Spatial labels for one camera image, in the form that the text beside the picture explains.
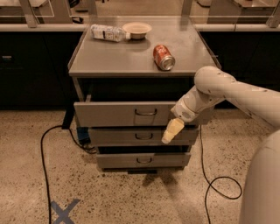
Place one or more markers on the blue tape cross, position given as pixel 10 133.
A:
pixel 63 214

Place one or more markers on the clear plastic water bottle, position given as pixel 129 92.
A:
pixel 109 33

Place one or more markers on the beige paper bowl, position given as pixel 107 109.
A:
pixel 137 30

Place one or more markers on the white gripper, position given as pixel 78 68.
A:
pixel 185 111

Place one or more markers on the grey top drawer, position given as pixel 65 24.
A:
pixel 100 114

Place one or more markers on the red soda can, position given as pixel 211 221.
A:
pixel 163 58

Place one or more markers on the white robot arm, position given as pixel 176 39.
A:
pixel 261 196

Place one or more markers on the grey bottom drawer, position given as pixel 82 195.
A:
pixel 142 160

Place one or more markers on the white long counter rail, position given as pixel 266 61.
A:
pixel 83 27

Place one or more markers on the grey drawer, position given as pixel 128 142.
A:
pixel 142 160
pixel 100 114
pixel 139 136

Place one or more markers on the grey middle drawer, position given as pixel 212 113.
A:
pixel 139 136

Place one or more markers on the grey metal drawer cabinet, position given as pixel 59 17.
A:
pixel 104 71

